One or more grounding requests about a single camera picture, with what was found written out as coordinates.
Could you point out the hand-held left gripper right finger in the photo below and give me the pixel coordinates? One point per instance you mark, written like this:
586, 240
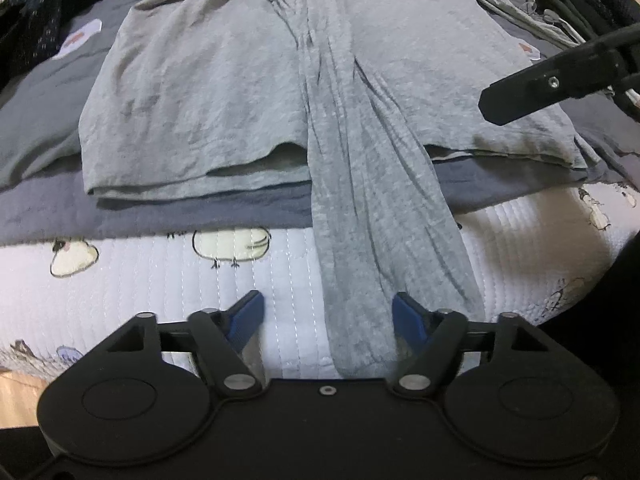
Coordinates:
410, 317

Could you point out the grey quilted blanket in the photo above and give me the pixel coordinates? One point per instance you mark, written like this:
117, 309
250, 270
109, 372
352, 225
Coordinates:
40, 110

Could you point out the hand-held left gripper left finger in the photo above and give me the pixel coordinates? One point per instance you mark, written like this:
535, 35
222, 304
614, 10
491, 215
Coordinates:
245, 317

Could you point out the dark blue patterned garment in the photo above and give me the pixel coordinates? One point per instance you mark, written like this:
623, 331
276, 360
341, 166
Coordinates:
35, 20

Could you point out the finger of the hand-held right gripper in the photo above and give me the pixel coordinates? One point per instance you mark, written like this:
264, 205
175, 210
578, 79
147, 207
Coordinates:
550, 80

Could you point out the white cartoon-print bed sheet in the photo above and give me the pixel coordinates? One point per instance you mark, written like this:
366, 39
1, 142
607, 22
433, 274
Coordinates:
150, 270

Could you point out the grey long-sleeve shirt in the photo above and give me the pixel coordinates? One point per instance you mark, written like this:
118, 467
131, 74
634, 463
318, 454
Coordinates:
225, 85

